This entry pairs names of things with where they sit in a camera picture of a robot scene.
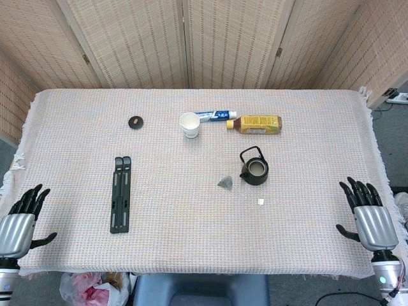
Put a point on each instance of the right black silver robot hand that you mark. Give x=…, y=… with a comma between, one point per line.
x=374, y=226

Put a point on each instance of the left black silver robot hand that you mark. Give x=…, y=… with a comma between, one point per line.
x=16, y=232

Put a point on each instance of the tea bag paper tag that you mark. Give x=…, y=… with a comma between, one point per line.
x=261, y=201

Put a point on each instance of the grey pyramid tea bag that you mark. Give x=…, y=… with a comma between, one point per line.
x=225, y=183

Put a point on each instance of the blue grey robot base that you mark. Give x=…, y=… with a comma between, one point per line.
x=201, y=290

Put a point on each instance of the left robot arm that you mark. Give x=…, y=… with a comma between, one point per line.
x=6, y=280

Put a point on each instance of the white plastic bag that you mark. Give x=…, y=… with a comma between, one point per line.
x=71, y=287

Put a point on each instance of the pink plastic bag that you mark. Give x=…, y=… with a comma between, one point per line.
x=92, y=291

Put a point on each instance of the black cast iron teapot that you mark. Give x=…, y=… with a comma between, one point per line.
x=255, y=180

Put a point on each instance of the yellow label tea bottle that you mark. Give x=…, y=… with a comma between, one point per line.
x=258, y=125

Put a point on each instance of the small black round lid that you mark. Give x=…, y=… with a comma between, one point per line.
x=135, y=122

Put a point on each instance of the white sneaker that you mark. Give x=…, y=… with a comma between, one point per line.
x=402, y=207

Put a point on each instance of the black folded laptop stand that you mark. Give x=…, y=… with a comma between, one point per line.
x=120, y=204

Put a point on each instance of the white power strip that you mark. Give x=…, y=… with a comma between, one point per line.
x=400, y=98

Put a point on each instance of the woven folding screen panel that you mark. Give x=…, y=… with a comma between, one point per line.
x=12, y=102
x=232, y=41
x=35, y=41
x=134, y=41
x=385, y=48
x=318, y=41

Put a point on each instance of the pale woven tablecloth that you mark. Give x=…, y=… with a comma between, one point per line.
x=191, y=207

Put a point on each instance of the brass screen hinge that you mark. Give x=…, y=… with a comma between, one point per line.
x=279, y=52
x=85, y=58

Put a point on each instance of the blue white toothpaste tube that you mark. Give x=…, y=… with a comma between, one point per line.
x=216, y=115

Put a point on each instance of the white paper cup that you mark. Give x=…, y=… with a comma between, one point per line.
x=190, y=126

